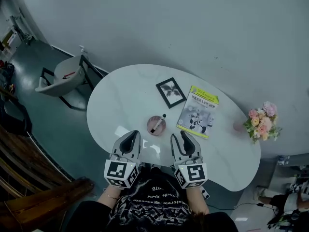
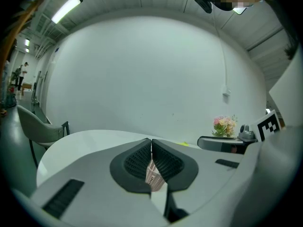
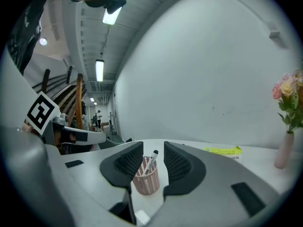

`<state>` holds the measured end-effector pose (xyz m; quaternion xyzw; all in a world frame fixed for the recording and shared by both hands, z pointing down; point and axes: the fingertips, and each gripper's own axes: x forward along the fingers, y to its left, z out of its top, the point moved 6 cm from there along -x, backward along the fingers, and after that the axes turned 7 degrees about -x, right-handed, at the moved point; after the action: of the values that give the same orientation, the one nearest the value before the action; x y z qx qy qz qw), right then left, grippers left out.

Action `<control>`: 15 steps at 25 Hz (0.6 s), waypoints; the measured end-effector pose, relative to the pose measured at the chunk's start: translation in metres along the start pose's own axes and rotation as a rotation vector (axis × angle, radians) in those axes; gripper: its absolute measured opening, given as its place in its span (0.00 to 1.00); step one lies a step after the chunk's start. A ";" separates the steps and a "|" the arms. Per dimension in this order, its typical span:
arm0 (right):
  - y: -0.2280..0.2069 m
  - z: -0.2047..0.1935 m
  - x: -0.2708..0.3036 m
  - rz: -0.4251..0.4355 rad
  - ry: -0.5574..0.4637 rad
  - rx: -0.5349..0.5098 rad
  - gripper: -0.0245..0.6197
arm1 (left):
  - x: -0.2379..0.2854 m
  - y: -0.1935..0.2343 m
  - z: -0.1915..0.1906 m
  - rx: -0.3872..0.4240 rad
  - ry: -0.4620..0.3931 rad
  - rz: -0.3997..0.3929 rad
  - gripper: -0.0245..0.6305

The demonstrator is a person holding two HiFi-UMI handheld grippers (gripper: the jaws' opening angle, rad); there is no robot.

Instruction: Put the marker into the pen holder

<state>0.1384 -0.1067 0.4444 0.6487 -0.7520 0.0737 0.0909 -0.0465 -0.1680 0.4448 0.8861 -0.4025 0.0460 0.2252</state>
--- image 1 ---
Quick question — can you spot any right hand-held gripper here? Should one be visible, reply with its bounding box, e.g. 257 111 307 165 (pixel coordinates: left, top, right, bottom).
170 130 209 190

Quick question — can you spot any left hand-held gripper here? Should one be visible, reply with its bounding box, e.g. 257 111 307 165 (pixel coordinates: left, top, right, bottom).
103 130 142 190

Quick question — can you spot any pink pen holder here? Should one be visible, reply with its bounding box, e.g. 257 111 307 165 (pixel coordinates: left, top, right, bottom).
147 115 167 137

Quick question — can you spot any black and white marker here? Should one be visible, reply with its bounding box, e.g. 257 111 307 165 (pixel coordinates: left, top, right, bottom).
150 114 167 133

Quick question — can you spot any person's left forearm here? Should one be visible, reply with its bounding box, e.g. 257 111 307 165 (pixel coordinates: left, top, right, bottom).
96 186 122 205

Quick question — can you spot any person's right forearm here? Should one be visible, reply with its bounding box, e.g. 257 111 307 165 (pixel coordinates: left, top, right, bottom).
192 187 210 215

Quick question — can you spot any book with green header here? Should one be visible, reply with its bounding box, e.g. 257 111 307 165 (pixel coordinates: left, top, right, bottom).
176 85 220 140

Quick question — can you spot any person's black printed shirt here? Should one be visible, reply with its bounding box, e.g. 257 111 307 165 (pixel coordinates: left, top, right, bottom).
64 166 239 232

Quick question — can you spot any pink flower bouquet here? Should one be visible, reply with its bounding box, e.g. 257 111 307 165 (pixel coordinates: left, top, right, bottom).
243 101 283 145

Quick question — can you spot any small white device box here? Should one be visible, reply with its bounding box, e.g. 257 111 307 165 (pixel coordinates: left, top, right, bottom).
277 155 291 167

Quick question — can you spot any brown wooden furniture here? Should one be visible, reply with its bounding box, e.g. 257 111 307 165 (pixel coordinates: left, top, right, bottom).
0 86 95 232

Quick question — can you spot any dark bag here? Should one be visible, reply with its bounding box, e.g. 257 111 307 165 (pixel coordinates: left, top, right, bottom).
0 60 15 94

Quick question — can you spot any metal equipment stand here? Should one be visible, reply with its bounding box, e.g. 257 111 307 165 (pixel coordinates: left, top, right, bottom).
6 8 35 45

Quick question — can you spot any thin gold bracelet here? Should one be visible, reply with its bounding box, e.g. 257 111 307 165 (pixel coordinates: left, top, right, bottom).
103 188 121 201

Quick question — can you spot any black picture frame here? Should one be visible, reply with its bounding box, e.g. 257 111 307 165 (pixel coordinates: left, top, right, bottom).
155 77 187 110

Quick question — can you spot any black floor cable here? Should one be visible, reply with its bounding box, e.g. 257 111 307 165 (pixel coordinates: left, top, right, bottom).
207 201 275 211

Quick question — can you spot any grey chair with black frame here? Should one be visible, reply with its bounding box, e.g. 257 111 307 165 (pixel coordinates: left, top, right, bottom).
34 54 110 109

